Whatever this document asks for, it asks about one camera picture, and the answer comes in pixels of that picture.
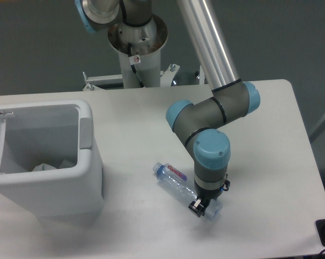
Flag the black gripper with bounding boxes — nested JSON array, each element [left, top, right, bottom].
[[189, 180, 230, 217]]

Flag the white open trash can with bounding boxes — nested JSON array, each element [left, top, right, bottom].
[[0, 99, 104, 216]]

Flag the clear plastic water bottle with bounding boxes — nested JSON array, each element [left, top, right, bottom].
[[153, 162, 222, 221]]

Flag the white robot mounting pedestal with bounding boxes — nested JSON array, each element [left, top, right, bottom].
[[118, 50, 161, 88]]

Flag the white metal base frame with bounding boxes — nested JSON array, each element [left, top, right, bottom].
[[81, 63, 208, 92]]

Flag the white trash inside bin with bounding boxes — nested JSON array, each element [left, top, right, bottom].
[[30, 159, 76, 172]]

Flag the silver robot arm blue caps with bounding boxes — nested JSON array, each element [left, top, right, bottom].
[[75, 1, 260, 217]]

